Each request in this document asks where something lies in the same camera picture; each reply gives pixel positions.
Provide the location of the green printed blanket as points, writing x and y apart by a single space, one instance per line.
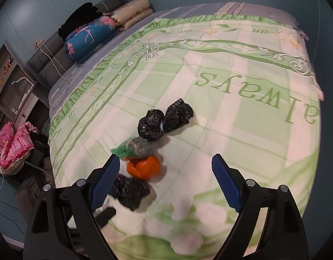
209 100

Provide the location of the white desk lamp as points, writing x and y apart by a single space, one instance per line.
21 80

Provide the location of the black plastic bag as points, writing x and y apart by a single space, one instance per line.
178 115
151 124
131 191

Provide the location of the bed with grey sheet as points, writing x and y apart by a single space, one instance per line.
182 10

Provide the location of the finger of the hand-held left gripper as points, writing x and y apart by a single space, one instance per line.
106 216

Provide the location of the grey shelf unit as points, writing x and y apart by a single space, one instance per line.
9 67

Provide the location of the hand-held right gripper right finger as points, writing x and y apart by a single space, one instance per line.
228 184

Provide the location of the orange plastic bag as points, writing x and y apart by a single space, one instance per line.
143 168

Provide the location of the black clothes pile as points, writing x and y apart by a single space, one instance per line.
80 19

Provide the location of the grey padded headboard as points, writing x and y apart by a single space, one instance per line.
44 59

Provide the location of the wall socket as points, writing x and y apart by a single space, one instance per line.
38 43

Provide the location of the beige pillows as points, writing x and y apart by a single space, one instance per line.
132 12

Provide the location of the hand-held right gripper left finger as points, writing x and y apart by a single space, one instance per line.
105 181

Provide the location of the blue floral folded quilt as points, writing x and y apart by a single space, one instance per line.
88 39

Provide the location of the pink quilt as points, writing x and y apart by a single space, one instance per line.
15 143

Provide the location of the green crumpled wrapper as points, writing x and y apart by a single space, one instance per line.
136 147

